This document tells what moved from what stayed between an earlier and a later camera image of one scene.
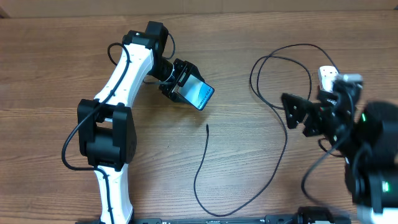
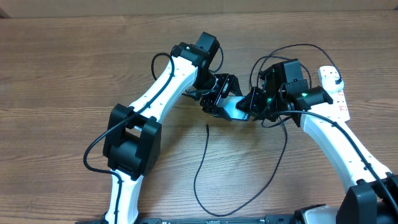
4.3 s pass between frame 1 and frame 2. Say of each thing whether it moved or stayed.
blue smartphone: moved
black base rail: stayed
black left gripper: moved
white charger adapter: stayed
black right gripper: moved
